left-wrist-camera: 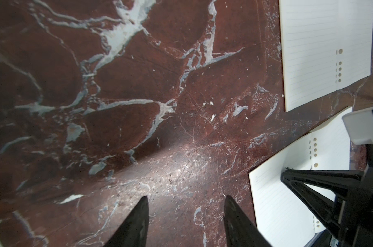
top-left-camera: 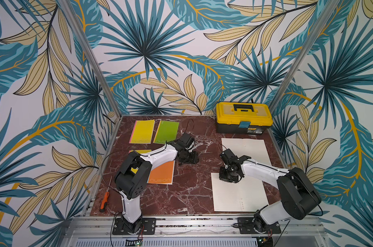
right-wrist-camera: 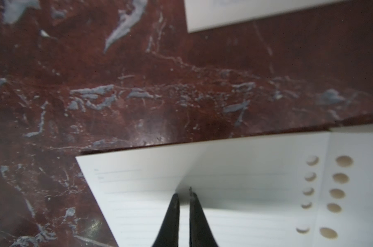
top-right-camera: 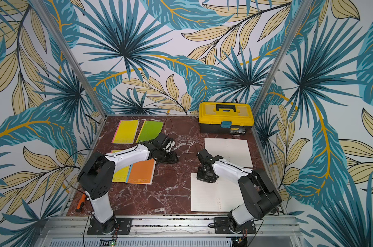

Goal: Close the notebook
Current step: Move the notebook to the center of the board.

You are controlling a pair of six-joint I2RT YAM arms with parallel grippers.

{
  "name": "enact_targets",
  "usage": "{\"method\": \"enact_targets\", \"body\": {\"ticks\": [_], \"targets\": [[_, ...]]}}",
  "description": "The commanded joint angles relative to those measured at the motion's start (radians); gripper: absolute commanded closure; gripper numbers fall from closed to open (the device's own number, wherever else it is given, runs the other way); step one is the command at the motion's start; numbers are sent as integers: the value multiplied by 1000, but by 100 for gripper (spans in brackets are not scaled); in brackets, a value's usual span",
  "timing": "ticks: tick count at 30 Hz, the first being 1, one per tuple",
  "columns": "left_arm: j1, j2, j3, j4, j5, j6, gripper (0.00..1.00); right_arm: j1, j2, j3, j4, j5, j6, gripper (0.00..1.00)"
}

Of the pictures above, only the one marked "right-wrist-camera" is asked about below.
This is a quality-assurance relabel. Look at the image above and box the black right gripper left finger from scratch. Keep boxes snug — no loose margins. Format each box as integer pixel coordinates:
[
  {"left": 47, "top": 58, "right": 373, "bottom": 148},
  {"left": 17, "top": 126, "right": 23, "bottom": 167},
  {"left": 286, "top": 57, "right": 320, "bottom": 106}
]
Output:
[{"left": 152, "top": 193, "right": 180, "bottom": 247}]

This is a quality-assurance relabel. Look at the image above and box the lined notebook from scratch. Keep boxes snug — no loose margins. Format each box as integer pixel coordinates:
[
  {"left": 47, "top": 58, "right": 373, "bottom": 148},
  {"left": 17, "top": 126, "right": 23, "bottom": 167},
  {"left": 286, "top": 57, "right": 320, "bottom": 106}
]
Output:
[
  {"left": 184, "top": 0, "right": 338, "bottom": 33},
  {"left": 76, "top": 124, "right": 373, "bottom": 247}
]

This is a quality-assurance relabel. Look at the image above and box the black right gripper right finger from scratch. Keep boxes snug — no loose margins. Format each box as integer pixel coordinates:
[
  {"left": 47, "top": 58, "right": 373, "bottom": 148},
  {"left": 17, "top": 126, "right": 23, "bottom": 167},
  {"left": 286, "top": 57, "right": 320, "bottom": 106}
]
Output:
[{"left": 189, "top": 187, "right": 218, "bottom": 247}]

